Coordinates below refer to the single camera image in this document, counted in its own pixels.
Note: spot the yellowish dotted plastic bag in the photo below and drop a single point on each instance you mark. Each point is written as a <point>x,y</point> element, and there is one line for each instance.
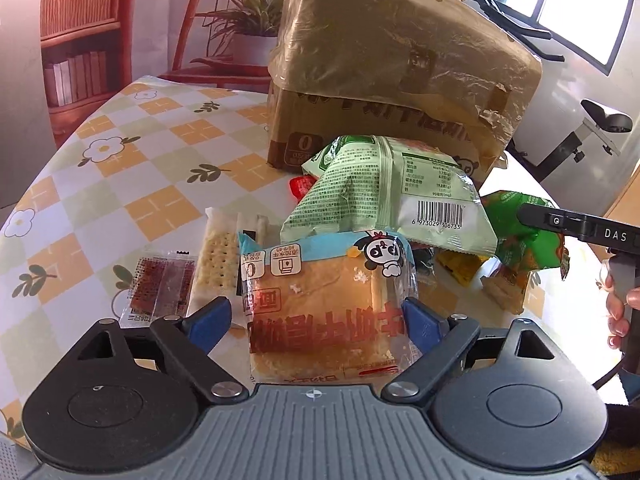
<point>390,45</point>

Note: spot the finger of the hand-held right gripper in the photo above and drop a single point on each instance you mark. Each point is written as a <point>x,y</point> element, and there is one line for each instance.
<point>550,219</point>

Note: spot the clear bread packet panda print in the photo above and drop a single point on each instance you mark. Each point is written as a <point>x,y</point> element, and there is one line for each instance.
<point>320,305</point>

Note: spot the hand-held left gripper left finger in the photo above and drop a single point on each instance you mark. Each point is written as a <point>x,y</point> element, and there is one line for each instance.
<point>212,317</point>

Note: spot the brown cardboard box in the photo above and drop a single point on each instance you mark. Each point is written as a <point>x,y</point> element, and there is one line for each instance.
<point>300,125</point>

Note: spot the dark-framed window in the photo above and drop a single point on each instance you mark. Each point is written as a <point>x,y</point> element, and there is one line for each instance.
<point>580,0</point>

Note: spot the clear plastic pastry packet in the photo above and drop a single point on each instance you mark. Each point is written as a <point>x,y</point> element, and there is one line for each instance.
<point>505,287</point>

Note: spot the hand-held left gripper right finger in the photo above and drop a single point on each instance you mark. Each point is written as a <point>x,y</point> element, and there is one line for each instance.
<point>420,321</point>

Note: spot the clear cracker packet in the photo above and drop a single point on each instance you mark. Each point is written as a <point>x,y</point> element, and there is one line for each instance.
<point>215,260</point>

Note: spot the yellow snack packet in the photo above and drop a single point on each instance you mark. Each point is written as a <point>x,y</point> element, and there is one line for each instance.
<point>462,267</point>

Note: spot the printed room backdrop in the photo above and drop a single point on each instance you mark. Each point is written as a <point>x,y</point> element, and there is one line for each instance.
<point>150,20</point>

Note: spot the green and orange snack packet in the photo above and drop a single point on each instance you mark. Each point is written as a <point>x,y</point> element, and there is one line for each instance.
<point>520,250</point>

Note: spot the white exercise bike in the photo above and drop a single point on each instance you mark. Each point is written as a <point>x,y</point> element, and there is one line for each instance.
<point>565,145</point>

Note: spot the red transparent snack packet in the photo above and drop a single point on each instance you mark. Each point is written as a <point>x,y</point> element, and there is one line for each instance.
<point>301,187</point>

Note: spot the person's right hand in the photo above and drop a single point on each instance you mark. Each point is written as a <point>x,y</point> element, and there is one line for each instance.
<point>613,310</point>

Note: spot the pale green snack packet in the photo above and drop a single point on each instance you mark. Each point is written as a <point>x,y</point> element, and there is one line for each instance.
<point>370,190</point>

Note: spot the small dark red jerky packet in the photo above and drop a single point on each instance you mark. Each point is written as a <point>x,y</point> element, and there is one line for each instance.
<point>160,280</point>

